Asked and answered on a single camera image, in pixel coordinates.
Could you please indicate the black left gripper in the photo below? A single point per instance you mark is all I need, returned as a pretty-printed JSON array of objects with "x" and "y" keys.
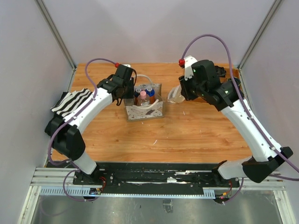
[{"x": 131, "y": 94}]

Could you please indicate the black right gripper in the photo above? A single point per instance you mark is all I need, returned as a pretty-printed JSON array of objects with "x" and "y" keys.
[{"x": 184, "y": 84}]

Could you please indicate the dark blue pump bottle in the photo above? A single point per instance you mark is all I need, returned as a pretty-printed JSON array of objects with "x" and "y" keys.
[{"x": 136, "y": 94}]

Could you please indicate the clear bottle pink cap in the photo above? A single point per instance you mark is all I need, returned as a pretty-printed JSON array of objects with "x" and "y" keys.
[{"x": 143, "y": 99}]

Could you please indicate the clear bottle white cap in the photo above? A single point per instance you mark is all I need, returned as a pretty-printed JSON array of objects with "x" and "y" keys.
[{"x": 175, "y": 95}]

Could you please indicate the black white striped cloth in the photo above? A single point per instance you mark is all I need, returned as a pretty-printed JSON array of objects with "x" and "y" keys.
[{"x": 66, "y": 105}]

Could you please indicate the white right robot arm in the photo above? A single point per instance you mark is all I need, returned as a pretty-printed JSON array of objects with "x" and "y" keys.
[{"x": 267, "y": 154}]

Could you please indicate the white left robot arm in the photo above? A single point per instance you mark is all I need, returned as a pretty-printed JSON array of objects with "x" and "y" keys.
[{"x": 66, "y": 133}]

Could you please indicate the printed canvas tote bag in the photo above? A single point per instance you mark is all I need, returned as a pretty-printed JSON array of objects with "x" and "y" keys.
[{"x": 151, "y": 111}]

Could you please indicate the black rolled tie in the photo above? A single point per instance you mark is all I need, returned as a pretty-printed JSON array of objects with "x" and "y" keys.
[{"x": 221, "y": 72}]

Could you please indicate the bright blue pump bottle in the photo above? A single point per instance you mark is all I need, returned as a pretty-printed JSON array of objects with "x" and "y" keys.
[{"x": 151, "y": 93}]

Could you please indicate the green yellow rolled tie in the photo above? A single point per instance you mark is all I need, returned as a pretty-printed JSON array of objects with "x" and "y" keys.
[{"x": 236, "y": 83}]

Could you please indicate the wooden divided tray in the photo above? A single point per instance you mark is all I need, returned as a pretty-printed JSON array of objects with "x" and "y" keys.
[{"x": 215, "y": 91}]

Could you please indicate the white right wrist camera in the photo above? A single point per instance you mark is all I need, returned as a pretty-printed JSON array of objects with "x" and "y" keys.
[{"x": 189, "y": 61}]

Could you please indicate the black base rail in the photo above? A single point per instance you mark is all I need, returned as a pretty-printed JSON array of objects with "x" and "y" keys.
[{"x": 140, "y": 178}]

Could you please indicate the left aluminium frame post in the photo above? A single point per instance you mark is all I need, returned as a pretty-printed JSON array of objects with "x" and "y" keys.
[{"x": 46, "y": 15}]

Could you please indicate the aluminium frame post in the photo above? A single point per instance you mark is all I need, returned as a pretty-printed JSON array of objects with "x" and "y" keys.
[
  {"x": 46, "y": 15},
  {"x": 261, "y": 30}
]

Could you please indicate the right aluminium frame post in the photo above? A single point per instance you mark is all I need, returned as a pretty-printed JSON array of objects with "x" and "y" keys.
[{"x": 261, "y": 30}]

